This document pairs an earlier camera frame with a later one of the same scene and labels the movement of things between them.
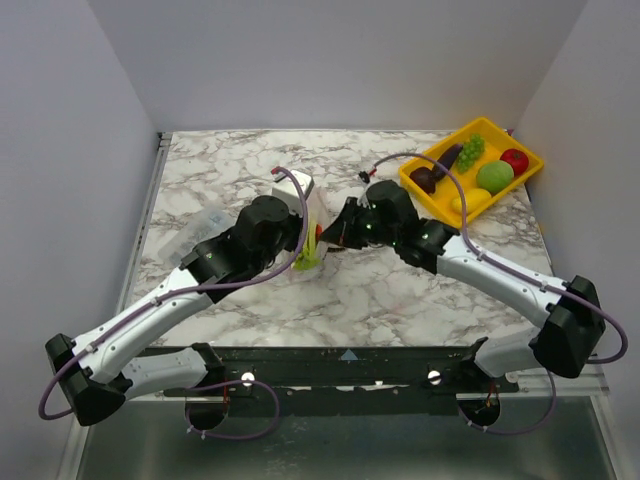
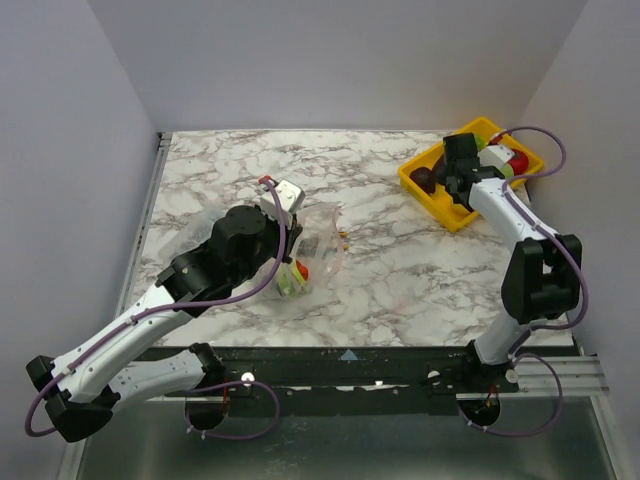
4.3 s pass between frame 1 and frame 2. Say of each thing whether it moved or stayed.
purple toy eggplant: stayed
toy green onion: moved
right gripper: moved
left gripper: stayed
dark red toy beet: stayed
